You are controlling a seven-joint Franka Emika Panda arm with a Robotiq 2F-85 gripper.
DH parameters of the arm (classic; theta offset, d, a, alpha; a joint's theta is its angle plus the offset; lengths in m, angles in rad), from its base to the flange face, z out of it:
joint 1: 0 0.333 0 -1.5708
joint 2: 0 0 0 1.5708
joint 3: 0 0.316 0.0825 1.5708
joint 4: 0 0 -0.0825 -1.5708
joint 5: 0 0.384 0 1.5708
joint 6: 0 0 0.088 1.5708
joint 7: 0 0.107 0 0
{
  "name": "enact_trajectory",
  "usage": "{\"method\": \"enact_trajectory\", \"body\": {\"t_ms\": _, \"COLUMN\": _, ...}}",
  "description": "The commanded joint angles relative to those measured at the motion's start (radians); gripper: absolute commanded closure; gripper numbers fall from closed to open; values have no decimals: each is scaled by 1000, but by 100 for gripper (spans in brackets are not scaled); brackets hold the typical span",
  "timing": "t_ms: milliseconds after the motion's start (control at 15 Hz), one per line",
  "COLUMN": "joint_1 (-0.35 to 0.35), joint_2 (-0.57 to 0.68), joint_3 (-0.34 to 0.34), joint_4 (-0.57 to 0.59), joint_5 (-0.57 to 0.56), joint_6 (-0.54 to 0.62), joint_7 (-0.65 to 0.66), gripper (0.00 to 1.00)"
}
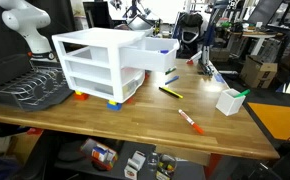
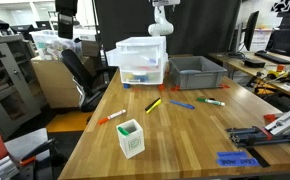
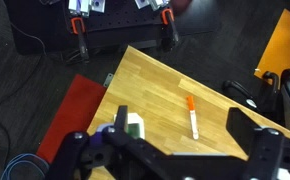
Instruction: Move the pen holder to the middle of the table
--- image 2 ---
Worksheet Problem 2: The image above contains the white square pen holder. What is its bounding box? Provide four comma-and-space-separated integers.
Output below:
116, 119, 145, 159

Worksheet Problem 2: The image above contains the green marker in holder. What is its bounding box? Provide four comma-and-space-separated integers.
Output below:
117, 126, 129, 136

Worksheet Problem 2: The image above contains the blue pen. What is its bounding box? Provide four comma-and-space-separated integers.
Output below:
169, 100, 195, 109

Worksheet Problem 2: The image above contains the black and yellow marker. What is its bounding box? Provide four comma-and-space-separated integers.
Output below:
146, 99, 162, 114

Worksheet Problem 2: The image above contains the white plastic drawer unit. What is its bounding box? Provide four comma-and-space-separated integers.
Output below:
106, 36, 168, 85

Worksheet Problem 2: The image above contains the grey plastic bin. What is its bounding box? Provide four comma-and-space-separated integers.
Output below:
169, 56, 227, 90

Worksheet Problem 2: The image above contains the orange and white marker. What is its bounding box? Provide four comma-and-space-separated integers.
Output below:
98, 109, 126, 124

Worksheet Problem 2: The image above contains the black office chair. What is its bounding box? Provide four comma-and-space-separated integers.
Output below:
61, 49, 116, 112

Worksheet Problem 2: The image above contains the green and white marker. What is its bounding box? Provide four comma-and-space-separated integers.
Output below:
197, 98, 225, 106

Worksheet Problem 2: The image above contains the blue tape label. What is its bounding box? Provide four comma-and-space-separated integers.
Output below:
216, 151, 259, 167

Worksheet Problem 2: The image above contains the clear plastic storage box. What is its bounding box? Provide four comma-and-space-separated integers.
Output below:
30, 30, 82, 61

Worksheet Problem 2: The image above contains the black computer monitor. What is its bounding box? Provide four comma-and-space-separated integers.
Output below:
244, 11, 259, 51

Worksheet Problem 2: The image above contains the grey metal cabinet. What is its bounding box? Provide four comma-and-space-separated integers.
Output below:
0, 35, 41, 139

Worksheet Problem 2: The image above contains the black keyboard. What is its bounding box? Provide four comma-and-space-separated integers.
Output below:
254, 50, 290, 65

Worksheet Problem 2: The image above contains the wooden side desk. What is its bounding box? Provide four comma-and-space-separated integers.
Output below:
209, 53, 290, 96

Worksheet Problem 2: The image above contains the aluminium extrusion rail assembly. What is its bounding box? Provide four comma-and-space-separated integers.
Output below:
226, 111, 290, 148

